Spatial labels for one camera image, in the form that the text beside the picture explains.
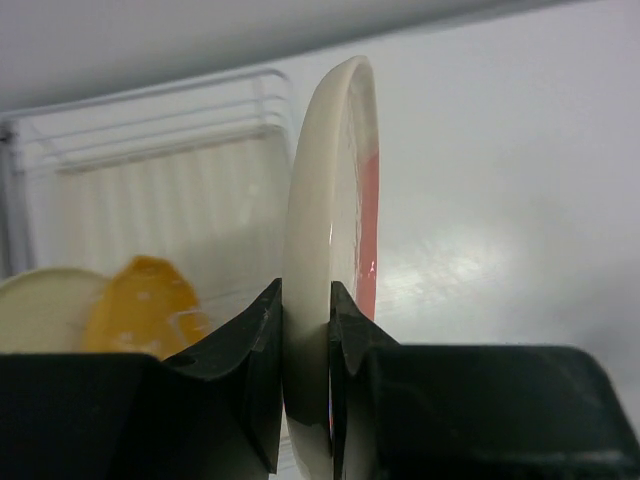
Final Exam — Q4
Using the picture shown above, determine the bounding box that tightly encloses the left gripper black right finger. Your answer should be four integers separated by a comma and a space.
328, 282, 639, 479

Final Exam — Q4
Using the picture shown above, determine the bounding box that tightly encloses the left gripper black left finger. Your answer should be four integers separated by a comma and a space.
1, 280, 282, 479

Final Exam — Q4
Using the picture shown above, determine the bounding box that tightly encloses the orange dotted plate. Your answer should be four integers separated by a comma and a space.
81, 255, 213, 360

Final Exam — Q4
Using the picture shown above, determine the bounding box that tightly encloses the white pink floral plate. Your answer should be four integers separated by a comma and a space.
282, 56, 379, 479

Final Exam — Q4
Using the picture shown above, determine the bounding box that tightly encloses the cream round plate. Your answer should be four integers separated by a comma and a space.
1, 267, 109, 354

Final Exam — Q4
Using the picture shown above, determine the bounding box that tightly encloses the white wire dish rack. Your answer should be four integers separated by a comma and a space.
1, 68, 297, 322

